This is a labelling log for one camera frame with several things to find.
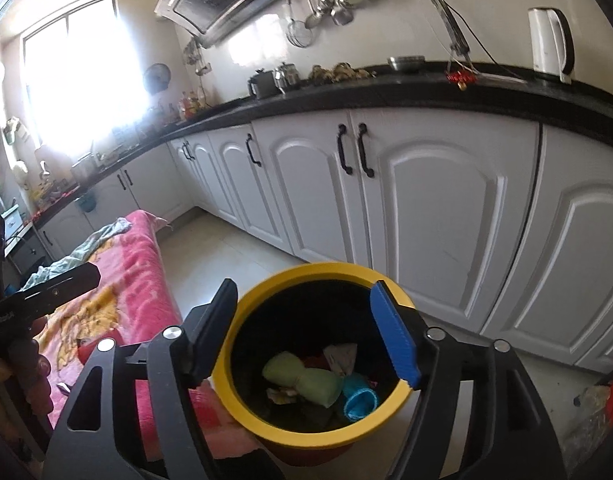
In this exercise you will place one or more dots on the blue foam sleeve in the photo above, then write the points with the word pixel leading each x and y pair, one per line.
pixel 359 400

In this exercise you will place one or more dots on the steel cooking pot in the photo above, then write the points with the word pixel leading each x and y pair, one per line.
pixel 84 170

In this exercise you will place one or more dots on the white electric kettle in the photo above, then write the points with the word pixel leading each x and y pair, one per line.
pixel 546 40

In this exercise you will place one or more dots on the green and blue soft waste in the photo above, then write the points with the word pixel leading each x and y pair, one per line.
pixel 296 375

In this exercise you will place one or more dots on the person's left hand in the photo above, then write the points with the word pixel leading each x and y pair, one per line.
pixel 31 370

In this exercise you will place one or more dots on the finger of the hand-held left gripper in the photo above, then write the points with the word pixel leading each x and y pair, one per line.
pixel 71 280

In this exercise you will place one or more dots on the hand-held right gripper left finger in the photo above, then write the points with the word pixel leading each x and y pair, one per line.
pixel 216 330

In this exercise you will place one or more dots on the kitchen window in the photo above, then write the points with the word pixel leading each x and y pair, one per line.
pixel 81 75

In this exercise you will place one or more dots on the white base cabinets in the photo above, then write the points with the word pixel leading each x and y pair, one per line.
pixel 436 210

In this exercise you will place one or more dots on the black kitchen countertop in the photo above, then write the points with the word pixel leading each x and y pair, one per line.
pixel 411 92

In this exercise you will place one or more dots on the metal bowl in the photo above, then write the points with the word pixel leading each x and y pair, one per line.
pixel 406 64

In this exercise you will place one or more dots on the clear crumpled plastic bag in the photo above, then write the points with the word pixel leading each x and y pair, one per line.
pixel 586 420

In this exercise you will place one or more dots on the pile of dried roots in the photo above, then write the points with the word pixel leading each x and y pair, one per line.
pixel 341 72

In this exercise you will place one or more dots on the group of condiment bottles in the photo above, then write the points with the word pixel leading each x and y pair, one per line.
pixel 192 105

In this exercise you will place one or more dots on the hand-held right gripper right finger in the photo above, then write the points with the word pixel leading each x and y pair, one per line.
pixel 394 340

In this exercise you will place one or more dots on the pink printed blanket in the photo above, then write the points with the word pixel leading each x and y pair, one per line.
pixel 136 280

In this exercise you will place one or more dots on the red knot ornament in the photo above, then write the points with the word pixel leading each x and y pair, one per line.
pixel 460 79

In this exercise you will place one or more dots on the metal teapot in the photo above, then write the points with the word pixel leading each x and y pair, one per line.
pixel 287 76

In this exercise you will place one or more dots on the yellow-rimmed waste bin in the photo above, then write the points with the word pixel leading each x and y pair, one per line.
pixel 306 435

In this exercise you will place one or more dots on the blue hanging container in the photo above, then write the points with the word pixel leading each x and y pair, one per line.
pixel 86 203

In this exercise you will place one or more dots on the light blue cloth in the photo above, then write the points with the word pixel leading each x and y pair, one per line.
pixel 86 247

